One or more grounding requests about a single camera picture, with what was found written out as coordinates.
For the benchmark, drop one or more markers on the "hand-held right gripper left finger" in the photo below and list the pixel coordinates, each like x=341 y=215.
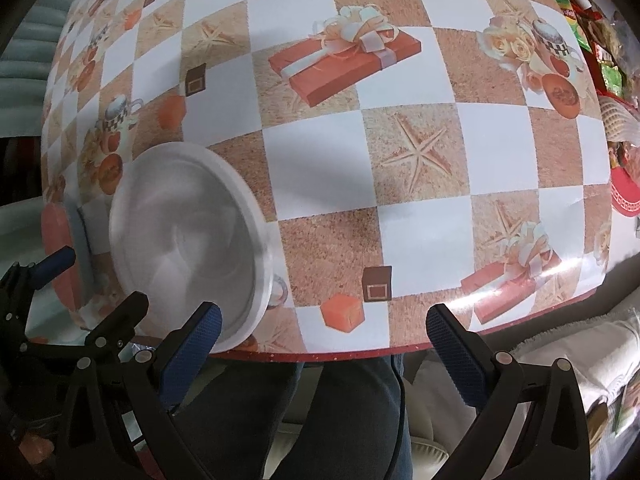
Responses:
x=197 y=340

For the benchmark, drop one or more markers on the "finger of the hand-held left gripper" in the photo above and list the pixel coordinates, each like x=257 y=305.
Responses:
x=55 y=260
x=125 y=315

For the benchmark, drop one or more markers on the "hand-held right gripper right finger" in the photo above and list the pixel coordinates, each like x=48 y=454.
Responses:
x=452 y=350

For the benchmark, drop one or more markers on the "white deep plate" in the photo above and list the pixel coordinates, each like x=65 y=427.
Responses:
x=190 y=240

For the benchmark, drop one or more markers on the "cream seat cushion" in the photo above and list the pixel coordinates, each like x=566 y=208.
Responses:
x=435 y=400

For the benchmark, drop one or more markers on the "person's right leg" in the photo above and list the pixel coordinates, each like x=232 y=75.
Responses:
x=360 y=400

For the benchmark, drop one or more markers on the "white slotted plastic object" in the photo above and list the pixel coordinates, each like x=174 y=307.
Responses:
x=425 y=452

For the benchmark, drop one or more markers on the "white textured blanket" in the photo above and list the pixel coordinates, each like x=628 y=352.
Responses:
x=575 y=350

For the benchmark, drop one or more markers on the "printed paper packet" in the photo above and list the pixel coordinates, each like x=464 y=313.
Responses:
x=625 y=410

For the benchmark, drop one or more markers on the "pale green ribbed cover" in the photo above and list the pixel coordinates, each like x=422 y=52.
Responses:
x=25 y=60

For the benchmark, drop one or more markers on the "checkered printed tablecloth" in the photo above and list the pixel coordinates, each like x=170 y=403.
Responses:
x=320 y=170

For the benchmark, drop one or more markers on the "cream ridged basket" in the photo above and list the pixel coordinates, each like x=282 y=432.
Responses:
x=617 y=117

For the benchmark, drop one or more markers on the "pile of wrapped candies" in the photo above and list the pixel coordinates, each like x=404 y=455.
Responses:
x=611 y=79

